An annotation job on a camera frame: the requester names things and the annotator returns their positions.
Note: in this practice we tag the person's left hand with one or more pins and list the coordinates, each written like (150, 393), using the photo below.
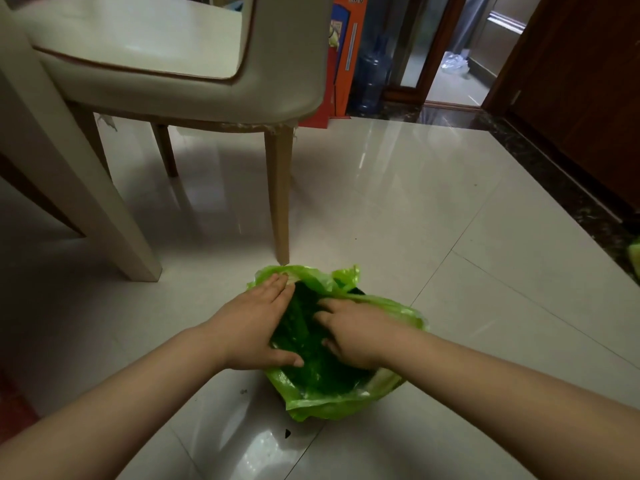
(255, 329)

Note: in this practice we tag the person's right hand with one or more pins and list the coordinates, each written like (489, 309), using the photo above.
(365, 334)

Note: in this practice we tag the new green bag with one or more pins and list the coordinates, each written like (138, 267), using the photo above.
(325, 399)

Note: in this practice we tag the person's left forearm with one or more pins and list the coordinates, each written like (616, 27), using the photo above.
(110, 409)

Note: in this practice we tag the person's right forearm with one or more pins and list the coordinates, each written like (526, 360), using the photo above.
(500, 394)

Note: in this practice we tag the white plastic bag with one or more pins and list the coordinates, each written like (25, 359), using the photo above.
(455, 63)

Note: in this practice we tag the wooden framed glass sliding door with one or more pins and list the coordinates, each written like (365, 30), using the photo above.
(440, 54)

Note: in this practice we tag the cream wooden table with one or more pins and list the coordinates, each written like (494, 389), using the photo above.
(75, 169)

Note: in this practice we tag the blue water jug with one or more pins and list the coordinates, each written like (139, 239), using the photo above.
(372, 79)

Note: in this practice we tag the orange cardboard box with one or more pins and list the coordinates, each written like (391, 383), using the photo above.
(350, 54)

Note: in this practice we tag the cream dining chair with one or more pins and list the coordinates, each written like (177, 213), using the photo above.
(150, 34)

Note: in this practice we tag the steel kitchen cabinet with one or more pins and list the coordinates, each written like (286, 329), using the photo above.
(500, 39)

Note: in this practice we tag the grey hanging cloth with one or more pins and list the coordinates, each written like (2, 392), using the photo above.
(472, 19)

